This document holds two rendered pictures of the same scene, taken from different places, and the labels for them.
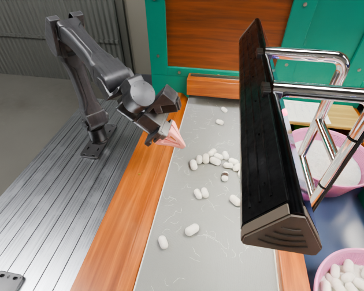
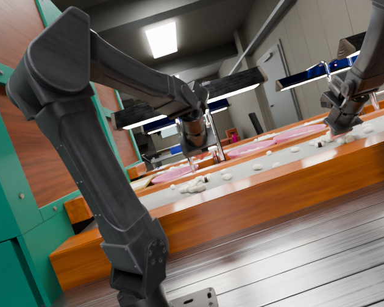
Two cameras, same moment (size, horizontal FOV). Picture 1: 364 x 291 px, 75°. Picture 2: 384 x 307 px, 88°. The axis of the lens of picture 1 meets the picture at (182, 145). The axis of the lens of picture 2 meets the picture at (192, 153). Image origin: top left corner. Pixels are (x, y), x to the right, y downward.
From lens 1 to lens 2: 0.96 m
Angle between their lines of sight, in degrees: 95
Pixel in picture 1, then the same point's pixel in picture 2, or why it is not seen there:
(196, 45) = (50, 170)
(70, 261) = (362, 206)
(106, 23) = not seen: outside the picture
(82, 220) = (321, 228)
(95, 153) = (201, 297)
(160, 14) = (2, 134)
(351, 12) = not seen: hidden behind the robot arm
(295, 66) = not seen: hidden behind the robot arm
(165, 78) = (44, 229)
